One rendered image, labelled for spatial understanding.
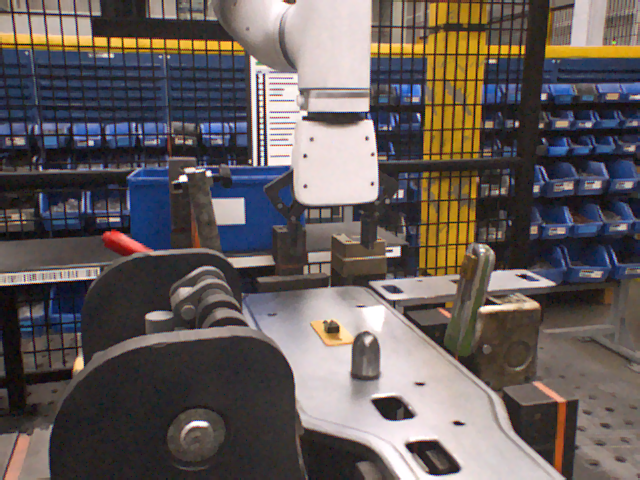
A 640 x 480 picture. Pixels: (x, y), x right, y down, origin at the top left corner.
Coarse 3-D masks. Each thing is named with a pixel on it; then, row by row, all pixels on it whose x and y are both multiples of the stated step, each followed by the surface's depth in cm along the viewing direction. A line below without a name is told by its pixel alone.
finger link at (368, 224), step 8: (376, 200) 80; (384, 200) 79; (384, 208) 79; (368, 216) 79; (368, 224) 78; (376, 224) 79; (368, 232) 78; (376, 232) 79; (360, 240) 81; (368, 240) 79; (376, 240) 79; (368, 248) 79
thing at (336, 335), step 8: (320, 320) 85; (328, 320) 85; (336, 320) 85; (320, 328) 82; (328, 328) 80; (336, 328) 80; (344, 328) 82; (320, 336) 80; (328, 336) 79; (336, 336) 79; (344, 336) 79; (352, 336) 79; (328, 344) 77; (336, 344) 77; (344, 344) 77
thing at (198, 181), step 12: (192, 168) 73; (228, 168) 73; (180, 180) 71; (192, 180) 71; (204, 180) 71; (216, 180) 73; (228, 180) 72; (192, 192) 71; (204, 192) 71; (192, 204) 72; (204, 204) 72; (204, 216) 72; (204, 228) 72; (216, 228) 73; (204, 240) 72; (216, 240) 73
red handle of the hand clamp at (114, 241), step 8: (112, 232) 71; (104, 240) 71; (112, 240) 70; (120, 240) 71; (128, 240) 71; (112, 248) 71; (120, 248) 71; (128, 248) 71; (136, 248) 71; (144, 248) 72
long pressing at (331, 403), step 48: (336, 288) 100; (288, 336) 80; (384, 336) 80; (336, 384) 67; (384, 384) 67; (432, 384) 67; (480, 384) 68; (336, 432) 57; (384, 432) 58; (432, 432) 58; (480, 432) 58
